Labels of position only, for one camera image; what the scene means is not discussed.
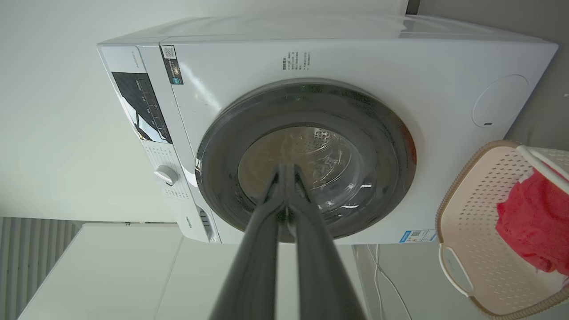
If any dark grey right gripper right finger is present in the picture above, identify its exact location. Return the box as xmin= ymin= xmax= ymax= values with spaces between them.
xmin=284 ymin=164 xmax=367 ymax=320

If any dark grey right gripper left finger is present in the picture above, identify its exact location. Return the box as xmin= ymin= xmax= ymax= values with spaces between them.
xmin=209 ymin=164 xmax=285 ymax=320

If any white washing machine control knob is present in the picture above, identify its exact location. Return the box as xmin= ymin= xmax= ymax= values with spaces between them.
xmin=153 ymin=165 xmax=180 ymax=186

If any dark round washing machine door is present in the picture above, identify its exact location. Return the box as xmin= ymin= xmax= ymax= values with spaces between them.
xmin=195 ymin=79 xmax=417 ymax=243

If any white front-load washing machine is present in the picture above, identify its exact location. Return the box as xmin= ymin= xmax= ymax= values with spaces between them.
xmin=97 ymin=14 xmax=559 ymax=245

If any white cabinet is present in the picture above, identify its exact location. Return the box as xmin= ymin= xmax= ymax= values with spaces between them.
xmin=18 ymin=223 xmax=369 ymax=320

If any beige perforated laundry basket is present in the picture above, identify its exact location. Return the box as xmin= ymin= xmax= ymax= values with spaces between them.
xmin=436 ymin=140 xmax=569 ymax=320

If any red cloth garment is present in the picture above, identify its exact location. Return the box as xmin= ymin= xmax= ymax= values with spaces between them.
xmin=495 ymin=168 xmax=569 ymax=274

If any grey ribbed radiator panel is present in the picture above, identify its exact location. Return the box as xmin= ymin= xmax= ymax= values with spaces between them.
xmin=0 ymin=217 xmax=83 ymax=320

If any thin white cable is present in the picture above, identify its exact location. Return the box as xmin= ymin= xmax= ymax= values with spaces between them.
xmin=365 ymin=244 xmax=412 ymax=320

